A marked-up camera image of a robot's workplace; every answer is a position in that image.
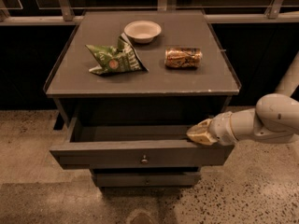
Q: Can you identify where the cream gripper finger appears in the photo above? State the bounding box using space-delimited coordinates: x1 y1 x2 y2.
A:
186 119 217 146

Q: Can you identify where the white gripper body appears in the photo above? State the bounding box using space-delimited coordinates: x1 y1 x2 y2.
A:
208 111 237 146

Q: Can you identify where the grey top drawer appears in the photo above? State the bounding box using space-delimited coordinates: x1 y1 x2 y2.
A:
50 118 234 169

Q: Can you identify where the grey drawer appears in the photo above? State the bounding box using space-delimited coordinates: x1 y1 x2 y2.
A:
93 172 200 188
50 118 234 169

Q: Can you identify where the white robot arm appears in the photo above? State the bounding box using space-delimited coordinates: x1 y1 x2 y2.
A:
187 52 299 146

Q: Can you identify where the grey drawer cabinet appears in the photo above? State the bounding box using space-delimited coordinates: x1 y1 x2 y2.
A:
45 10 240 175

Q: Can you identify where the grey bottom drawer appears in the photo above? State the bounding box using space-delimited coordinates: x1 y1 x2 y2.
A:
93 172 200 188

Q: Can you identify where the gold drink can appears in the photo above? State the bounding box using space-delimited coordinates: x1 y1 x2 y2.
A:
164 48 203 69

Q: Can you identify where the green chip bag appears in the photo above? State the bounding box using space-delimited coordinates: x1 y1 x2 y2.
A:
86 33 147 76

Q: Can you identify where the white paper bowl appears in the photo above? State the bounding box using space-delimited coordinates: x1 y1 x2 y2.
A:
124 21 162 44

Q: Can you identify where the metal window railing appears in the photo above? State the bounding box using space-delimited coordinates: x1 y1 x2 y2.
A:
0 0 299 25

